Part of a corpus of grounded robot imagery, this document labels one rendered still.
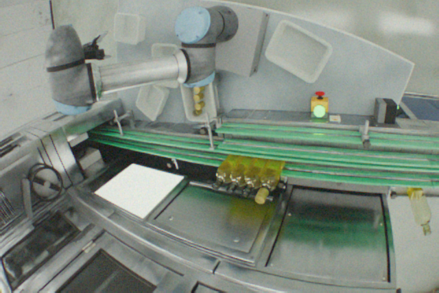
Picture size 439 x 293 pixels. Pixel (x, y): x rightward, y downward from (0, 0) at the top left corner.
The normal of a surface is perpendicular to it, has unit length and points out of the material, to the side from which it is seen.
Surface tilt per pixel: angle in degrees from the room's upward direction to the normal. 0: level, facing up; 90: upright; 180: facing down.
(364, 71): 0
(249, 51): 0
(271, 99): 0
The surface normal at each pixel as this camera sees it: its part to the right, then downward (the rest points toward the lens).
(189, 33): -0.44, 0.31
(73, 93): 0.58, 0.42
